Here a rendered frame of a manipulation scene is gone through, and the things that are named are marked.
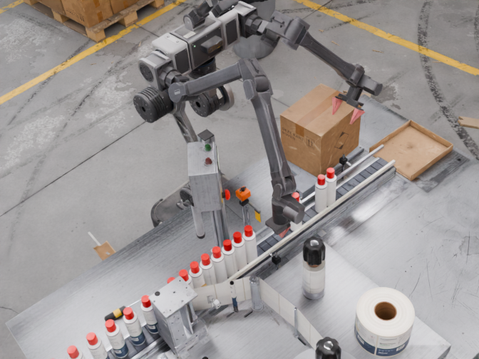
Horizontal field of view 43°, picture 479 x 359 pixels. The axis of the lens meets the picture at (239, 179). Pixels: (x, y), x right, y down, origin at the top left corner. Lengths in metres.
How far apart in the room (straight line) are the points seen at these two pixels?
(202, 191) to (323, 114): 0.89
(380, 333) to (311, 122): 1.03
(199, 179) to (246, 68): 0.43
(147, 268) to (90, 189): 1.69
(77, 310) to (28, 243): 1.52
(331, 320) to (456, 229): 0.73
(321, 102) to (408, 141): 0.52
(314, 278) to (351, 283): 0.22
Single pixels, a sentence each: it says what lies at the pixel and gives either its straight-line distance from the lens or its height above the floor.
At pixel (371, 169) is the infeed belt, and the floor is 0.88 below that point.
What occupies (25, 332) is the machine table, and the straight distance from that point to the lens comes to 2.65.
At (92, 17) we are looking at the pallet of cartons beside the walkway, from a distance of 5.61.
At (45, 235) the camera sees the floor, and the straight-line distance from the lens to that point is 4.09.
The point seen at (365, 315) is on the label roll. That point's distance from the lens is 2.24.
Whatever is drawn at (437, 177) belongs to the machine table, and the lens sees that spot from 2.98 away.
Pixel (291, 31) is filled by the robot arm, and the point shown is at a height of 1.65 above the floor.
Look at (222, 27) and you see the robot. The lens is 2.73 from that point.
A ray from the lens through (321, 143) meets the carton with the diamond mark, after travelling 2.73.
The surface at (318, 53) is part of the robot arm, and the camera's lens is 2.45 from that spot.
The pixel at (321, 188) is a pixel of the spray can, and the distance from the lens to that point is 2.58.
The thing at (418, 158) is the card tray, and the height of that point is 0.83.
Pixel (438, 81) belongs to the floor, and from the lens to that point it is 4.95.
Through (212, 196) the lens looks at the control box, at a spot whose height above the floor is 1.36.
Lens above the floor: 2.92
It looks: 46 degrees down
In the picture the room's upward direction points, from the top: 7 degrees counter-clockwise
